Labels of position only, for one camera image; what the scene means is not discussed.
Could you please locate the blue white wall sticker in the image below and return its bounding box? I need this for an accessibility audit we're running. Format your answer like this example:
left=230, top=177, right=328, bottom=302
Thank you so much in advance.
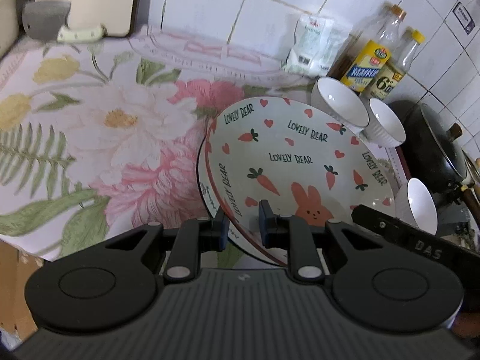
left=452, top=2, right=475, bottom=35

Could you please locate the cream rice cooker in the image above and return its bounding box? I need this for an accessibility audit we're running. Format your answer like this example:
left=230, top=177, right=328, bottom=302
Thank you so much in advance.
left=0, top=0, right=19, bottom=57

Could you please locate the white salt bag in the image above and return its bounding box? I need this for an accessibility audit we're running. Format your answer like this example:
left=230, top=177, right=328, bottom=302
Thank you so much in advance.
left=282, top=14, right=352, bottom=78

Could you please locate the small white ribbed bowl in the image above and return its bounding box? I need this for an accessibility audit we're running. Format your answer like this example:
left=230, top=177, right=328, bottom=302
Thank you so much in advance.
left=363, top=97, right=406, bottom=148

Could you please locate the lovely bear rabbit plate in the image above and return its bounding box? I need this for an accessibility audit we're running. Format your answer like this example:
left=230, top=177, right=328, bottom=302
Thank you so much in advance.
left=204, top=96, right=395, bottom=250

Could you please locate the white vinegar bottle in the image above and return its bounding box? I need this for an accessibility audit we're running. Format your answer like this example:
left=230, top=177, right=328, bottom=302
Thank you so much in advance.
left=360, top=28, right=425, bottom=101

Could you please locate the large white ribbed bowl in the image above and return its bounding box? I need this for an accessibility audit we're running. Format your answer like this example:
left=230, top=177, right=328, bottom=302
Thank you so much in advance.
left=311, top=76, right=369, bottom=134

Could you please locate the cooking wine bottle yellow label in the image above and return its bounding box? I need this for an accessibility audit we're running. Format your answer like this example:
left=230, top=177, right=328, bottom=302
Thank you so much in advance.
left=339, top=4, right=407, bottom=94

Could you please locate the floral tablecloth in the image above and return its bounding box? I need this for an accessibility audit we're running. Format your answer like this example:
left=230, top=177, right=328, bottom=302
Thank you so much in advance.
left=1, top=28, right=313, bottom=261

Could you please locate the black wok with lid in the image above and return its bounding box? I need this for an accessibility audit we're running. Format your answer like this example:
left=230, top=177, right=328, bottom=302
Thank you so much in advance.
left=392, top=100, right=479, bottom=219

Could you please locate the cleaver with cream handle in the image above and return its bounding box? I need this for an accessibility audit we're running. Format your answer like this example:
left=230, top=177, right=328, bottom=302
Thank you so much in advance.
left=22, top=0, right=105, bottom=44

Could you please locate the right hand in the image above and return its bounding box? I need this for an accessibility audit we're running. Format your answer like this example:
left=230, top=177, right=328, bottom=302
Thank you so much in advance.
left=451, top=313, right=480, bottom=339

